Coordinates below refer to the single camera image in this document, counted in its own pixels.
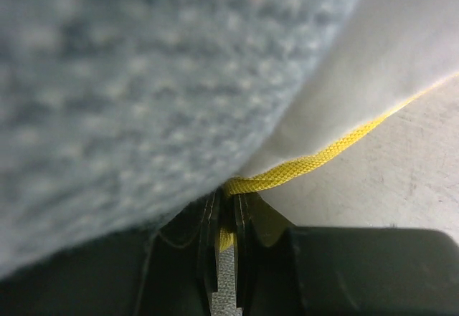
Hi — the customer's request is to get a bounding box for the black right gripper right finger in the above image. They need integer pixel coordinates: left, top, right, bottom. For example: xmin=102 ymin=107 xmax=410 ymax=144
xmin=232 ymin=193 xmax=458 ymax=315

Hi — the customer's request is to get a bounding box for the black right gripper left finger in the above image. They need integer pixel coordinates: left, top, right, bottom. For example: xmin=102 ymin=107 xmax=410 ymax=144
xmin=1 ymin=191 xmax=221 ymax=315

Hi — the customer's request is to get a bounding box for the blue-grey fabric pillowcase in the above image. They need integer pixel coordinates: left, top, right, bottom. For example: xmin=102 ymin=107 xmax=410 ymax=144
xmin=0 ymin=0 xmax=377 ymax=281

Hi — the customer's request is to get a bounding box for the cream pillow with yellow edge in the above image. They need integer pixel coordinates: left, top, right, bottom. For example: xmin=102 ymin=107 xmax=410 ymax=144
xmin=225 ymin=0 xmax=458 ymax=237

